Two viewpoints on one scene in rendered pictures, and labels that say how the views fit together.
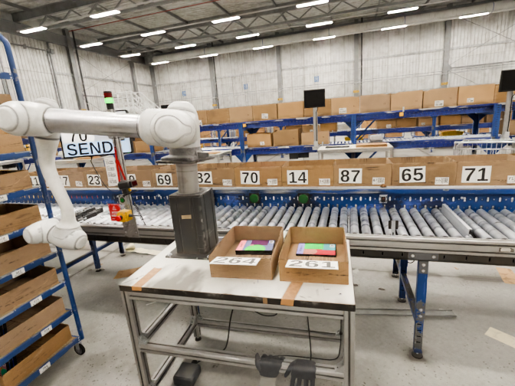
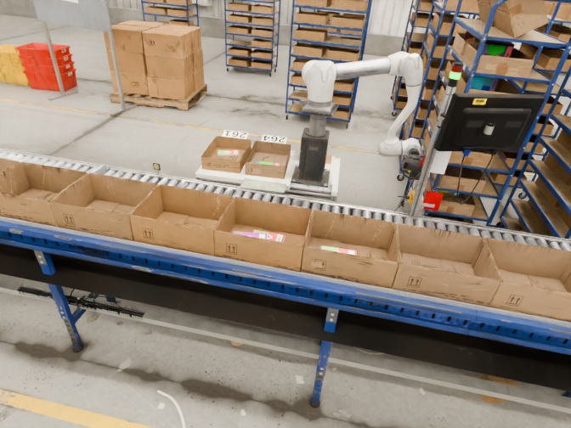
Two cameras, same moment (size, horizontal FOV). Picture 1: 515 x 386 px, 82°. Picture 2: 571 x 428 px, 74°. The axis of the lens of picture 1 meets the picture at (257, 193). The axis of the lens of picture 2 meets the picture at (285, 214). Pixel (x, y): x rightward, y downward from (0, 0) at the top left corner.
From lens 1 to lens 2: 3.93 m
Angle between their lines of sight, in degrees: 131
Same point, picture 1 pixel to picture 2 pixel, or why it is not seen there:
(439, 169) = (40, 171)
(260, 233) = (262, 170)
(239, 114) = not seen: outside the picture
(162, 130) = not seen: hidden behind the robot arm
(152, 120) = not seen: hidden behind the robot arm
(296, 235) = (234, 166)
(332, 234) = (209, 162)
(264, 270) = (258, 147)
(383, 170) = (99, 182)
